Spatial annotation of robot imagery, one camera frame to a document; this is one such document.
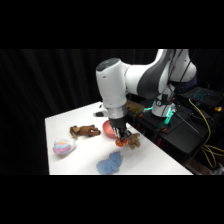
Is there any pink bowl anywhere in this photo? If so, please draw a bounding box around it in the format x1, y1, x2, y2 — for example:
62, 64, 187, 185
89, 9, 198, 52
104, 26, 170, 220
102, 119, 118, 140

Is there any black robot stand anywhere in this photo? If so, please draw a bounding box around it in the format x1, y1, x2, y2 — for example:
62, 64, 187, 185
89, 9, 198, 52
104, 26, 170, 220
125, 97, 224, 165

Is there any yellow cable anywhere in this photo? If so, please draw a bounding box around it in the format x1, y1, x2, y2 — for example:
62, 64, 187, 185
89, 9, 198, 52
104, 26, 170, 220
187, 97, 224, 170

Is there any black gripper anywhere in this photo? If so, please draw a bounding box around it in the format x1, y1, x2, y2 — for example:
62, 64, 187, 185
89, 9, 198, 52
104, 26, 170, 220
109, 115, 133, 144

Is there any blue plush toy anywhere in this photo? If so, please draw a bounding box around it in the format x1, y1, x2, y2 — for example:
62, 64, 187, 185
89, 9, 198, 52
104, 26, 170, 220
96, 150, 122, 175

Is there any dark brown plush dog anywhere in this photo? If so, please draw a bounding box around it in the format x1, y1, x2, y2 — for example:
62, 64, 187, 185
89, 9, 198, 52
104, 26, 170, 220
69, 124, 102, 140

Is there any tan tag on wrist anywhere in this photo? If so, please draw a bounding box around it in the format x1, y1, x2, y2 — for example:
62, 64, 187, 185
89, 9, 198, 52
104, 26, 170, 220
126, 101, 146, 114

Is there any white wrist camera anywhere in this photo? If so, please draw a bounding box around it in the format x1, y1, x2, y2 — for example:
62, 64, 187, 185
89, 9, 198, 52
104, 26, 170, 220
93, 104, 110, 118

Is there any black laptop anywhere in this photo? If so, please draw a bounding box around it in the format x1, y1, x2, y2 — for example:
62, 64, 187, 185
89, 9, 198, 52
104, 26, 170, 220
181, 85, 224, 108

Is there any black curtain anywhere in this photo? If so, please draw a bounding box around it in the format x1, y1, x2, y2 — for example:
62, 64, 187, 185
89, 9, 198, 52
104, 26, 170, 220
0, 49, 224, 176

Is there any pastel white plush toy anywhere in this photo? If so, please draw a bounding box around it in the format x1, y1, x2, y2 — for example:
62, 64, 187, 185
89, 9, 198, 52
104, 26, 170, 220
52, 138, 77, 157

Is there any tan plush teddy bear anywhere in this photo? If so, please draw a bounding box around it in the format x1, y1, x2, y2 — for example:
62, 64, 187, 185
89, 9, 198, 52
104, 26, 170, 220
127, 132, 142, 150

